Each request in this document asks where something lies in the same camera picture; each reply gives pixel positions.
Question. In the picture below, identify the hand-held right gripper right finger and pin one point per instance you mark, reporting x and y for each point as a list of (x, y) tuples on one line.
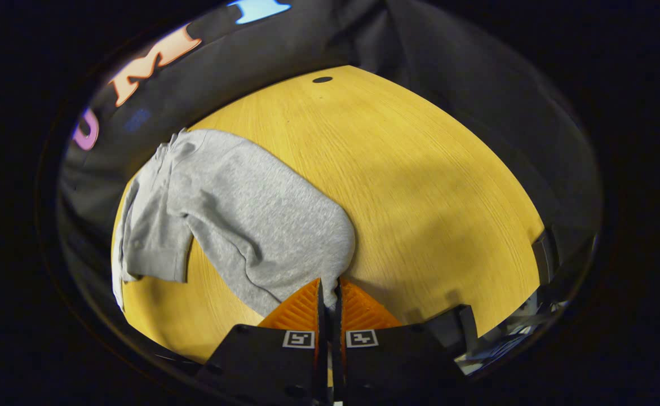
[(338, 327)]

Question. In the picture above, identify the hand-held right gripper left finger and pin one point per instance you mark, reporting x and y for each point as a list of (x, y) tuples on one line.
[(321, 324)]

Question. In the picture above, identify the grey sweatshirt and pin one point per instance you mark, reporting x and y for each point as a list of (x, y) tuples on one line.
[(239, 214)]

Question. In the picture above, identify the dark chair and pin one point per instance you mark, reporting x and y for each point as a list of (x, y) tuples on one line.
[(453, 332)]

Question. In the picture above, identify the black backdrop cloth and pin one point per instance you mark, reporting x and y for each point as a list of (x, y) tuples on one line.
[(420, 45)]

